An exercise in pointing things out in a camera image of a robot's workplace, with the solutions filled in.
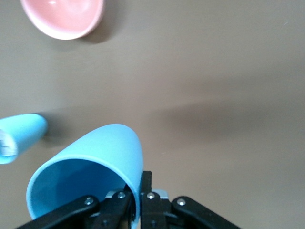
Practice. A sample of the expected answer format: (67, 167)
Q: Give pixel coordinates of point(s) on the blue plastic cup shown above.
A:
(28, 128)
(107, 148)

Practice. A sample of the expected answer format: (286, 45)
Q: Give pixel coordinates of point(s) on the pink bowl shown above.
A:
(64, 19)

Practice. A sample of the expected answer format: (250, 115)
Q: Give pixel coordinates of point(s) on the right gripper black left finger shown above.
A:
(78, 212)

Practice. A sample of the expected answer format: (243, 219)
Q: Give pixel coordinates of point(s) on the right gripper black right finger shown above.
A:
(186, 214)

